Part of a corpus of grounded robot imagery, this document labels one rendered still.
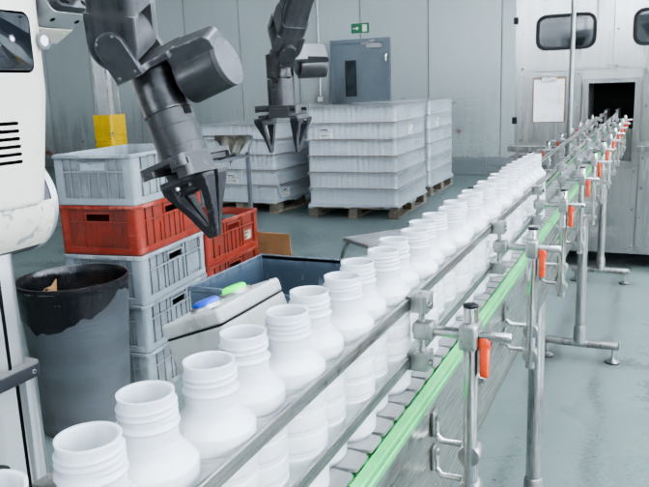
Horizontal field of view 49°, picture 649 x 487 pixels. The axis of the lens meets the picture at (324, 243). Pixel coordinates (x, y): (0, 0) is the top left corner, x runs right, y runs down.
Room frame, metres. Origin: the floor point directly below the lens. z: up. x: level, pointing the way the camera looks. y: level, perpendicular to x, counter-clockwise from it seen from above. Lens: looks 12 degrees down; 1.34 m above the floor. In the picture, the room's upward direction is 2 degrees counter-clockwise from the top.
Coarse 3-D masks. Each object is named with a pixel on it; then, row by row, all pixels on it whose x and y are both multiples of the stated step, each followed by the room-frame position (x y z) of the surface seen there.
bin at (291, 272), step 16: (256, 256) 1.72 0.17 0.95; (272, 256) 1.72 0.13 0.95; (288, 256) 1.71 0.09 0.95; (224, 272) 1.58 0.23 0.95; (240, 272) 1.64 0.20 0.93; (256, 272) 1.71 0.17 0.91; (272, 272) 1.73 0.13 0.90; (288, 272) 1.71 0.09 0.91; (304, 272) 1.69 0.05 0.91; (320, 272) 1.67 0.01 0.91; (192, 288) 1.46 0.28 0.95; (208, 288) 1.44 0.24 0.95; (224, 288) 1.58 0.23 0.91; (288, 288) 1.71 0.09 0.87; (192, 304) 1.46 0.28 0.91
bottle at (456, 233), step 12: (456, 216) 1.04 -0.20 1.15; (456, 228) 1.04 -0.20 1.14; (456, 240) 1.03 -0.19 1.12; (468, 240) 1.04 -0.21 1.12; (456, 252) 1.03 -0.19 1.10; (468, 264) 1.04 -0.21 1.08; (456, 276) 1.03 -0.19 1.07; (468, 276) 1.04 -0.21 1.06; (456, 288) 1.03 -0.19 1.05; (456, 300) 1.03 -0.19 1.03; (468, 300) 1.04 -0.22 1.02
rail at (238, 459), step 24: (528, 192) 1.53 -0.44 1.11; (504, 216) 1.28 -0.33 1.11; (480, 240) 1.09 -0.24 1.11; (456, 264) 0.96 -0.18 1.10; (456, 312) 0.96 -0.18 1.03; (336, 360) 0.59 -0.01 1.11; (408, 360) 0.76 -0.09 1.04; (312, 384) 0.54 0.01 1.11; (384, 384) 0.69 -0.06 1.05; (288, 408) 0.50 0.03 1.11; (264, 432) 0.46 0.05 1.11; (240, 456) 0.43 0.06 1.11; (216, 480) 0.41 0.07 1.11; (312, 480) 0.53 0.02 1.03
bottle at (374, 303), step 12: (348, 264) 0.75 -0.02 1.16; (360, 264) 0.75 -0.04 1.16; (372, 264) 0.73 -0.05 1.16; (360, 276) 0.72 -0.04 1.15; (372, 276) 0.73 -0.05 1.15; (372, 288) 0.73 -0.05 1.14; (372, 300) 0.72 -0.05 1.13; (384, 300) 0.74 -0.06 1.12; (372, 312) 0.71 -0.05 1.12; (384, 312) 0.73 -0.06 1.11; (384, 336) 0.73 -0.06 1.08; (384, 348) 0.72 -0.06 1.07; (384, 360) 0.72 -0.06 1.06; (384, 372) 0.72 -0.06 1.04
